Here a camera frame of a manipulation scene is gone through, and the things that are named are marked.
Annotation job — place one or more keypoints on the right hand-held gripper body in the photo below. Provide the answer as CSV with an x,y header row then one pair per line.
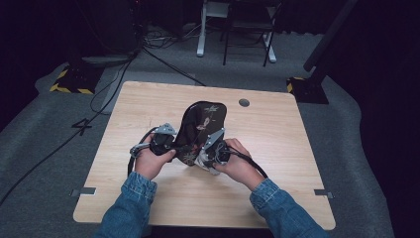
x,y
214,147

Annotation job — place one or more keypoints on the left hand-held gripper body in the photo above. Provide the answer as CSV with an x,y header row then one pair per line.
x,y
161,141

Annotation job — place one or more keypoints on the white cloth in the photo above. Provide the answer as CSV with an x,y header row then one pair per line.
x,y
209,168

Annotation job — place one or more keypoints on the black lacquer floral tray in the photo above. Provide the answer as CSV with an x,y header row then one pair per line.
x,y
201,122

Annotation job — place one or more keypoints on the person's left hand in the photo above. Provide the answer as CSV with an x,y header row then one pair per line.
x,y
150,165

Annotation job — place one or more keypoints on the person's right hand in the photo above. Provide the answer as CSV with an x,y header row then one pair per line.
x,y
241,168

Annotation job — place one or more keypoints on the grey table grommet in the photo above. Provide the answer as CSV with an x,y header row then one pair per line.
x,y
244,102

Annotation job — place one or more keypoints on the grey tape strip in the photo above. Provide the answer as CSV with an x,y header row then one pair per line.
x,y
83,191
323,193

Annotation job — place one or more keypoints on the black hazard-striped stand base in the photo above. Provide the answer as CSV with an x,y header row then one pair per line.
x,y
308,91
77,81

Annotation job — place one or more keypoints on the dark equipment cabinet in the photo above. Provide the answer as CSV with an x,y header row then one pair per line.
x,y
112,26

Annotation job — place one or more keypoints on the black chair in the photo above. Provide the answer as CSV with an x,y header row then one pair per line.
x,y
251,26

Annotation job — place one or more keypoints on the black slanted stand pole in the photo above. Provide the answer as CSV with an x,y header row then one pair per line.
x,y
327,36

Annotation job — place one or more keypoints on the white desk frame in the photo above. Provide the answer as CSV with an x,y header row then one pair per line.
x,y
200,33

